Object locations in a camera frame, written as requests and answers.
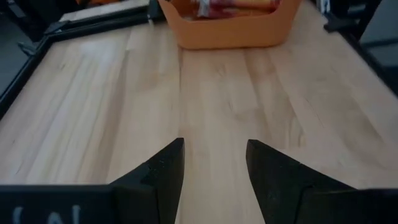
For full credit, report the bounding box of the red popcorn bag clear wrap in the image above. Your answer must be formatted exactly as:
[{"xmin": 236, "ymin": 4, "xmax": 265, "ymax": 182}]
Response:
[{"xmin": 191, "ymin": 0, "xmax": 280, "ymax": 20}]

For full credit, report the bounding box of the small grey clamp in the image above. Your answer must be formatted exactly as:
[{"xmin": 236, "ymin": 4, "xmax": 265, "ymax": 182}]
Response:
[{"xmin": 17, "ymin": 41, "xmax": 37, "ymax": 57}]

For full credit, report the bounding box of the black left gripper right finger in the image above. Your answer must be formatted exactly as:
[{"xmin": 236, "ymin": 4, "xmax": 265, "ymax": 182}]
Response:
[{"xmin": 246, "ymin": 139, "xmax": 354, "ymax": 224}]

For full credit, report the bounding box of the orange plastic basket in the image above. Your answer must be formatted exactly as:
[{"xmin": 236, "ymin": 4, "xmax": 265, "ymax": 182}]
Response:
[{"xmin": 157, "ymin": 0, "xmax": 302, "ymax": 50}]

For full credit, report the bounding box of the black table edge frame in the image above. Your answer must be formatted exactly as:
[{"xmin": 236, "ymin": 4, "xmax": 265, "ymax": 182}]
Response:
[{"xmin": 0, "ymin": 0, "xmax": 398, "ymax": 121}]

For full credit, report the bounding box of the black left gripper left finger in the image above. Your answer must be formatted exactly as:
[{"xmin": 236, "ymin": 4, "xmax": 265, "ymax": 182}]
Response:
[{"xmin": 110, "ymin": 138, "xmax": 186, "ymax": 224}]

